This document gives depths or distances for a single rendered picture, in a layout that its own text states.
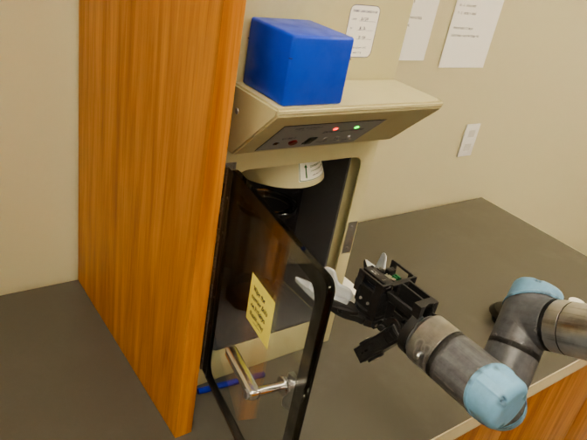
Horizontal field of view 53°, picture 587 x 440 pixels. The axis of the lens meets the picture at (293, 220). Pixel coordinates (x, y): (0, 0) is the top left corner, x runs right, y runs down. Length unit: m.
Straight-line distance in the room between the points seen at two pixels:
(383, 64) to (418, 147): 0.90
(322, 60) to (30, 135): 0.66
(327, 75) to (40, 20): 0.58
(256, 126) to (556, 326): 0.48
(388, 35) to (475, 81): 1.00
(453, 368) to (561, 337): 0.16
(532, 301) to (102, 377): 0.74
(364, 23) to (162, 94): 0.33
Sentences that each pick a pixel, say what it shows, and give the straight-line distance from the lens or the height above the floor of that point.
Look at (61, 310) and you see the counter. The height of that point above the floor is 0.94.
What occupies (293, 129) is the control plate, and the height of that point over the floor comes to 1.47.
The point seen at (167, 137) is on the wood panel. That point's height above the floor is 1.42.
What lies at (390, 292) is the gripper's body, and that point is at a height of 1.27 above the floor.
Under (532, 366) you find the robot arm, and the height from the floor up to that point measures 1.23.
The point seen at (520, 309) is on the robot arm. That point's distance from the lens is 0.91.
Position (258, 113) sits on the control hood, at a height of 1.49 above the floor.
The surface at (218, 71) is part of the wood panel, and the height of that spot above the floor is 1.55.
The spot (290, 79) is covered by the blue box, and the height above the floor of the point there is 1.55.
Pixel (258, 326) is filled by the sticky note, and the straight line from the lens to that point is 0.82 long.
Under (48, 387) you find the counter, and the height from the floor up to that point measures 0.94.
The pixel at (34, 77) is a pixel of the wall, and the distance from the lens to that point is 1.21.
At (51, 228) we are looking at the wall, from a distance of 1.34.
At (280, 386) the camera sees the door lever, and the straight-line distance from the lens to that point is 0.78.
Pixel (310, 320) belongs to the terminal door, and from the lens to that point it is 0.69.
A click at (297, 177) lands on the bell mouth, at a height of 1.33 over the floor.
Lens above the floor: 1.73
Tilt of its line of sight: 27 degrees down
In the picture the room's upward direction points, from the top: 11 degrees clockwise
